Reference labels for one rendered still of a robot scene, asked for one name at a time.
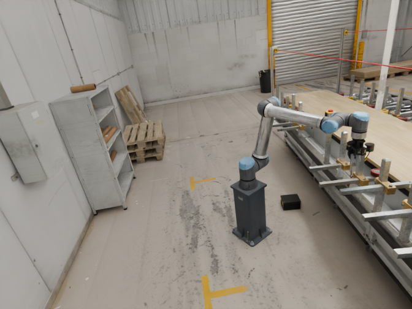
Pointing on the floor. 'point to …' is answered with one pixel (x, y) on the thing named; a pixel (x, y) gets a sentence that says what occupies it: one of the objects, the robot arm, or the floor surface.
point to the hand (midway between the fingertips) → (353, 162)
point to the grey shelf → (95, 146)
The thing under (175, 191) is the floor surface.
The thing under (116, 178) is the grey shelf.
